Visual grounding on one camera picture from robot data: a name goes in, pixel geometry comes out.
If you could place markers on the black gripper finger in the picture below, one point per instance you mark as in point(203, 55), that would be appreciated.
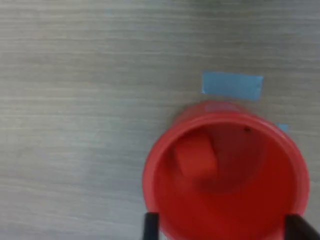
point(300, 230)
point(151, 227)

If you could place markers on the blue tape patch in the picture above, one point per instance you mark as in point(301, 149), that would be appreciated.
point(232, 85)
point(283, 128)

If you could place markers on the red cube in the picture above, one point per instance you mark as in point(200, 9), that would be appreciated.
point(195, 160)

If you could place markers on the red plastic cup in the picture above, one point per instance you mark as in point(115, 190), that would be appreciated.
point(237, 200)

